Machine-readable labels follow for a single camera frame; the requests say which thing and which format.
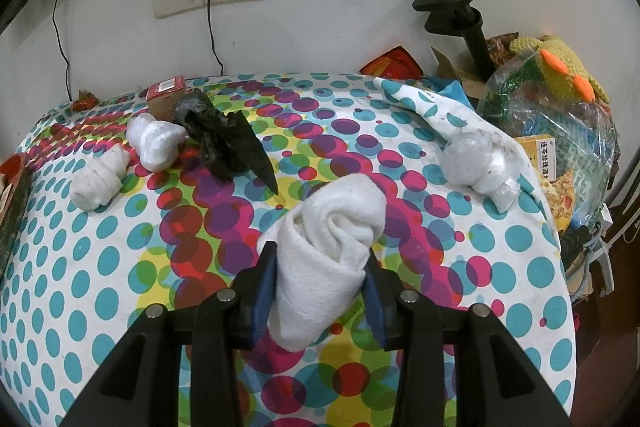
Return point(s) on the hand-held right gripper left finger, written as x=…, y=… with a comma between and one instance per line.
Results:
x=265, y=287

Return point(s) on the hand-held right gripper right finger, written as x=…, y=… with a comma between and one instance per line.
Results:
x=375, y=302

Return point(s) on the large white sock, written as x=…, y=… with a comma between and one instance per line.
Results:
x=325, y=257

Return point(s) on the white plastic bag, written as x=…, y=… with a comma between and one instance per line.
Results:
x=155, y=142

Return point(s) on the red brown small box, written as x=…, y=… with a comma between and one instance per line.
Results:
x=165, y=94

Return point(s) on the red round tray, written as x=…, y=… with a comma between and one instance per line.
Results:
x=12, y=207

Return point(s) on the black plastic bag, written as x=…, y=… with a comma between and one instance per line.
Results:
x=225, y=142

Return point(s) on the colourful dotted tablecloth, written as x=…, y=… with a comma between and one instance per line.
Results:
x=100, y=267

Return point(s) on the crumpled clear plastic bag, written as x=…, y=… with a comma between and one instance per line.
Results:
x=475, y=167

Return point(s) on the orange snack packet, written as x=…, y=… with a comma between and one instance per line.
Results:
x=560, y=194

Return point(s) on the yellow medicine box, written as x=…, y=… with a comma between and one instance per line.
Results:
x=542, y=157

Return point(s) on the blue cloth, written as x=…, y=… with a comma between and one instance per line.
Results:
x=452, y=91

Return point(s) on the red snack packet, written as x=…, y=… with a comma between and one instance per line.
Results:
x=392, y=66

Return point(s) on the brown cardboard box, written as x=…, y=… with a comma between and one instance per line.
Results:
x=450, y=64

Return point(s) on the red paper ornament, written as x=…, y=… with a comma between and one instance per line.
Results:
x=85, y=101

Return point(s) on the clear bag of packets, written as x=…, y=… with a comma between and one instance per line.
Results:
x=580, y=132

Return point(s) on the brown patterned packet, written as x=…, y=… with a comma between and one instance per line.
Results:
x=500, y=49

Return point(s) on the yellow knitted toy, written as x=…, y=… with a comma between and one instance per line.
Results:
x=565, y=67

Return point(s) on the white plastic frame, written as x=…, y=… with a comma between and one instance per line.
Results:
x=605, y=257

